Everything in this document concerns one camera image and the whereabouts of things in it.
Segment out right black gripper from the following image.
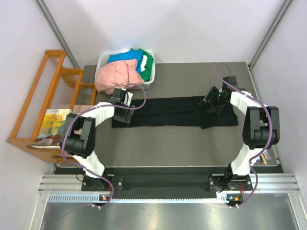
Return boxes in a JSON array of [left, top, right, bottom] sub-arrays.
[[199, 87, 228, 115]]

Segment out black t-shirt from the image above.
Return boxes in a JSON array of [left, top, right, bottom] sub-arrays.
[[111, 96, 238, 129]]

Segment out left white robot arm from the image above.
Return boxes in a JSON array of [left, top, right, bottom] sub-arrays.
[[59, 88, 135, 191]]

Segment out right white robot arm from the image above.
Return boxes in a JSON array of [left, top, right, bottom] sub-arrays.
[[199, 76, 280, 193]]

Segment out pink t-shirt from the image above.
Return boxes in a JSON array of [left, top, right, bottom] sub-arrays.
[[94, 59, 144, 95]]

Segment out green t-shirt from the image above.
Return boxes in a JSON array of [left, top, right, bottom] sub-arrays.
[[130, 48, 154, 82]]

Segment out white laundry basket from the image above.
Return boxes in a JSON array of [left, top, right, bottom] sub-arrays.
[[94, 50, 156, 89]]

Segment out blue t-shirt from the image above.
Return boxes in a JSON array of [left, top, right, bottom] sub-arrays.
[[107, 50, 143, 64]]

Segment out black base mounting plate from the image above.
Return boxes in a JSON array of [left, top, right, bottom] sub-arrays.
[[81, 166, 255, 199]]

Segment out pack of markers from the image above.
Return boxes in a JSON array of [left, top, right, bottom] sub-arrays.
[[257, 153, 271, 165]]

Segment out orange wooden rack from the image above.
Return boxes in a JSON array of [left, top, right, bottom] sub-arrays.
[[7, 50, 96, 163]]

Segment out yellow book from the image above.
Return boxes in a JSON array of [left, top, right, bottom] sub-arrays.
[[30, 109, 72, 150]]

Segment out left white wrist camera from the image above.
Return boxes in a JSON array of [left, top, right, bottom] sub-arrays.
[[121, 88, 133, 107]]

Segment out white slotted cable duct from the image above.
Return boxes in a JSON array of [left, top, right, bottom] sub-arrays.
[[48, 193, 230, 204]]

